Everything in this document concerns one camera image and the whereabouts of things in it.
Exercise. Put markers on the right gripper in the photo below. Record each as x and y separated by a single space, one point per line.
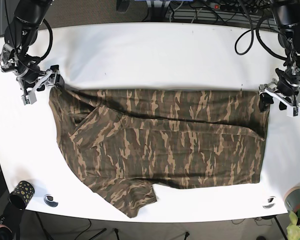
30 83

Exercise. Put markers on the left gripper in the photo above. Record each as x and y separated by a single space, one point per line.
286 89

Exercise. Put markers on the camouflage pattern T-shirt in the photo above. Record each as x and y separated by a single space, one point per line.
121 142

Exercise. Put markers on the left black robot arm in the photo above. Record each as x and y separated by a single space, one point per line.
286 15

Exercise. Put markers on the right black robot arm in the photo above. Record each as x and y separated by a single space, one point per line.
20 34

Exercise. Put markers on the grey tape roll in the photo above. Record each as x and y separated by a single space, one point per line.
292 199

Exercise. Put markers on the black gold-dotted cup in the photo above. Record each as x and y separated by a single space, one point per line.
21 195

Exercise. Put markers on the green potted plant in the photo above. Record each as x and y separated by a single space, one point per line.
293 229

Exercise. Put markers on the right table cable grommet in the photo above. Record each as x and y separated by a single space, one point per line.
269 202

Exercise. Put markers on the table cable grommet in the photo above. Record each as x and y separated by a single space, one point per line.
49 200
269 202

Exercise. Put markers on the left table cable grommet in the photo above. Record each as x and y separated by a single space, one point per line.
49 200

